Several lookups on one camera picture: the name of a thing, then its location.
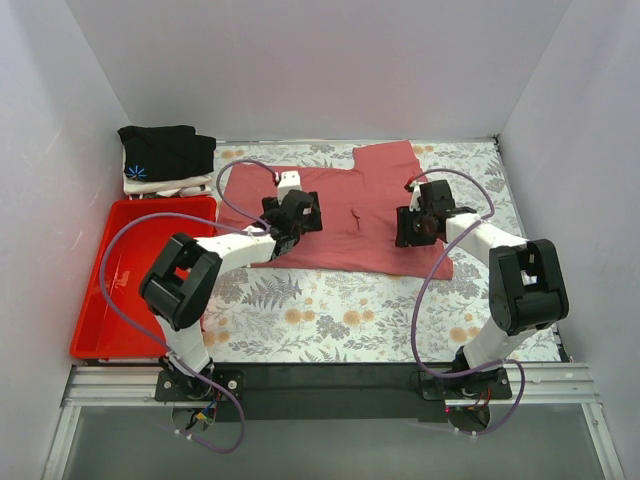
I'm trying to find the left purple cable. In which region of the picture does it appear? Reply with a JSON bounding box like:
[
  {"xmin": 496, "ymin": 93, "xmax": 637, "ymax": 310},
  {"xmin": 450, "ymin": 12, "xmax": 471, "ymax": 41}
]
[{"xmin": 99, "ymin": 159, "xmax": 281, "ymax": 455}]

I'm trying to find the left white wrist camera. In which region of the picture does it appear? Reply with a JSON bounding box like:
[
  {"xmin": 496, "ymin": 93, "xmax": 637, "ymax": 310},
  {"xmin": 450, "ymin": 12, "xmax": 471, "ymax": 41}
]
[{"xmin": 276, "ymin": 170, "xmax": 302, "ymax": 203}]

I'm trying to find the floral patterned table mat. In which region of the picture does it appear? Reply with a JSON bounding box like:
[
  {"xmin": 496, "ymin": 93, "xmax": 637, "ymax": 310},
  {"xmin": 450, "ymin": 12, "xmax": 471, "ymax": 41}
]
[{"xmin": 203, "ymin": 141, "xmax": 560, "ymax": 363}]

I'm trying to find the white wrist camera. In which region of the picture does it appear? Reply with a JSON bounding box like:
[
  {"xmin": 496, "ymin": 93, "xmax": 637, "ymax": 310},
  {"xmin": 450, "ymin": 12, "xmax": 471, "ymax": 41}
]
[
  {"xmin": 405, "ymin": 180, "xmax": 422, "ymax": 212},
  {"xmin": 276, "ymin": 170, "xmax": 302, "ymax": 203}
]

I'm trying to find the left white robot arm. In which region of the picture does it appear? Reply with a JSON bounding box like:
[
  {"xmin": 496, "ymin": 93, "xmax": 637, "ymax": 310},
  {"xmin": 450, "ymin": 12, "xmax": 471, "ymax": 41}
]
[{"xmin": 140, "ymin": 189, "xmax": 322, "ymax": 400}]

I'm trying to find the pink t-shirt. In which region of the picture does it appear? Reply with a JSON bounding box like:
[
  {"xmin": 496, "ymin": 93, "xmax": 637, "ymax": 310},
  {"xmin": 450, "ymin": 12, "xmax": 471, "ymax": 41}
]
[{"xmin": 217, "ymin": 139, "xmax": 455, "ymax": 281}]

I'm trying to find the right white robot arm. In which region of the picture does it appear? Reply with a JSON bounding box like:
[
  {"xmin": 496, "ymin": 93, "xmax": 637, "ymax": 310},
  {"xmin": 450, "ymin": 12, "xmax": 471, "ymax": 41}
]
[{"xmin": 396, "ymin": 180, "xmax": 569, "ymax": 398}]

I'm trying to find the purple cable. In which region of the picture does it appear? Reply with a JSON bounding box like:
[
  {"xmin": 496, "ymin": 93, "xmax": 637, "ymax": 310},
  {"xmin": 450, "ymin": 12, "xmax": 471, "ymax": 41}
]
[
  {"xmin": 410, "ymin": 168, "xmax": 526, "ymax": 437},
  {"xmin": 99, "ymin": 159, "xmax": 281, "ymax": 455}
]

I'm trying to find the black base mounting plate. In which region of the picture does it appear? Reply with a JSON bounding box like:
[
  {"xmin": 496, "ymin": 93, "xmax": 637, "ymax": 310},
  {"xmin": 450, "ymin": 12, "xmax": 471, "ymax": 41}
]
[{"xmin": 154, "ymin": 362, "xmax": 511, "ymax": 421}]

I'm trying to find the white folded t-shirt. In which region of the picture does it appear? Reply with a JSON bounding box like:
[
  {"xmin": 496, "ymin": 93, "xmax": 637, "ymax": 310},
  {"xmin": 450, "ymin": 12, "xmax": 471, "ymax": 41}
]
[{"xmin": 123, "ymin": 175, "xmax": 213, "ymax": 198}]

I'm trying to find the black folded t-shirt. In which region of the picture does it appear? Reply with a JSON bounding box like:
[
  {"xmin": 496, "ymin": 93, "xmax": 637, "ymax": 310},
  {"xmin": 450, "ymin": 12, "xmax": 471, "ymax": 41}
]
[{"xmin": 117, "ymin": 125, "xmax": 217, "ymax": 182}]

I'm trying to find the aluminium frame rail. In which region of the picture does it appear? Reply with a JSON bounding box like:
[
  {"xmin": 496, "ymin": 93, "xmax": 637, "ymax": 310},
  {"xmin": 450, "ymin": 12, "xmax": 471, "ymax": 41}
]
[{"xmin": 42, "ymin": 364, "xmax": 166, "ymax": 480}]

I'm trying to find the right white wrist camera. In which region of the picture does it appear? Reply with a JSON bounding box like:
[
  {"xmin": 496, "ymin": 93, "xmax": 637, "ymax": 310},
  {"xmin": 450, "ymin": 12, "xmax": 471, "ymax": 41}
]
[{"xmin": 405, "ymin": 180, "xmax": 422, "ymax": 212}]

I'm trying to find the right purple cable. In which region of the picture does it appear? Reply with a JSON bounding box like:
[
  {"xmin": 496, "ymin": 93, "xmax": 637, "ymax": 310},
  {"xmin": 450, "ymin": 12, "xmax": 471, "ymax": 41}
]
[{"xmin": 410, "ymin": 168, "xmax": 526, "ymax": 437}]

